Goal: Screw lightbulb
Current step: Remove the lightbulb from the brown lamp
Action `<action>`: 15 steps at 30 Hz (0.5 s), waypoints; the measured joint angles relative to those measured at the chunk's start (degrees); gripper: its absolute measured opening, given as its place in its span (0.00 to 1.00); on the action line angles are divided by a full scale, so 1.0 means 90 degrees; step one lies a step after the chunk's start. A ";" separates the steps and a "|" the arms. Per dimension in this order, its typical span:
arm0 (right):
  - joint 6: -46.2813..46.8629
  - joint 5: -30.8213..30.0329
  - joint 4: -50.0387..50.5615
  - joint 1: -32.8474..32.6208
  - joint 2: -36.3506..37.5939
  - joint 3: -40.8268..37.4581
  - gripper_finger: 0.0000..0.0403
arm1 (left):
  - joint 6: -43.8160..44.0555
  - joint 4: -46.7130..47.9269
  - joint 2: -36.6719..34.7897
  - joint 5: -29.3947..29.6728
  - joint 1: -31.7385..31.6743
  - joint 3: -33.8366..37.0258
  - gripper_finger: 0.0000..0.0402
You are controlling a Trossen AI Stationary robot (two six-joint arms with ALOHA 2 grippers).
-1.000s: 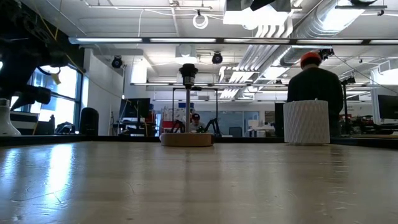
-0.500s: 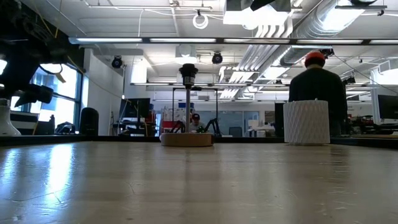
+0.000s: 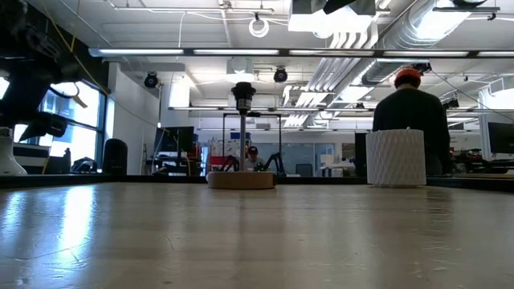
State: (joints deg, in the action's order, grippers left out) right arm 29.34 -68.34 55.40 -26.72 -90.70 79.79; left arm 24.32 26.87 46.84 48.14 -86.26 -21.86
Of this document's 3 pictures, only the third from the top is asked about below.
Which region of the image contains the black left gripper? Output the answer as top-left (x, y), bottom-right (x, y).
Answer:
top-left (0, 75), bottom-right (56, 130)

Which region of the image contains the wooden base table lamp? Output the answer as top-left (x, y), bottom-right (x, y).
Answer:
top-left (206, 81), bottom-right (277, 190)

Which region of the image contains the white ceiling box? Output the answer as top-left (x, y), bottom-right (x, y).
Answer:
top-left (288, 0), bottom-right (379, 34)

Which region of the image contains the black and white striped box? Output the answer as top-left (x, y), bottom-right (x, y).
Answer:
top-left (13, 143), bottom-right (51, 175)

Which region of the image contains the large window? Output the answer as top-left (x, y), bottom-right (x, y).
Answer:
top-left (0, 75), bottom-right (108, 172)

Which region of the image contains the black bag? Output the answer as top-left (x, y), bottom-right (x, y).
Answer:
top-left (71, 157), bottom-right (98, 175)

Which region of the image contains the long ceiling light strip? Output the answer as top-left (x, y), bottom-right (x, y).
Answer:
top-left (88, 47), bottom-right (514, 59)

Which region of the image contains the person with orange cap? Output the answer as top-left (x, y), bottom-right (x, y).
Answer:
top-left (371, 67), bottom-right (453, 177)

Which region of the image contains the black computer monitor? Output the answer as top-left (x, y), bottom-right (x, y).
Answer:
top-left (153, 125), bottom-right (195, 154)

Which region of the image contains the white textured cylinder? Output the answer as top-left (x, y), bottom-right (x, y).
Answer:
top-left (365, 127), bottom-right (428, 189)

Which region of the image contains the seated person with dark cap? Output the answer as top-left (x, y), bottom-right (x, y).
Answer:
top-left (243, 145), bottom-right (267, 173)

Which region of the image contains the dark computer monitor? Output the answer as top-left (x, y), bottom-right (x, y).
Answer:
top-left (487, 121), bottom-right (514, 155)

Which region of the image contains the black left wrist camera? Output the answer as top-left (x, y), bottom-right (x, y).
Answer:
top-left (18, 111), bottom-right (70, 143)

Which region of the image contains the silver ventilation duct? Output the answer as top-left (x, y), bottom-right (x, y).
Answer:
top-left (359, 0), bottom-right (477, 88)

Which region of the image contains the white cable coil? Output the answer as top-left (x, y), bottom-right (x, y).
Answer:
top-left (247, 17), bottom-right (271, 39)

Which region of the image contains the black aluminium table frame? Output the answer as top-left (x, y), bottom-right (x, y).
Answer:
top-left (0, 173), bottom-right (514, 190)

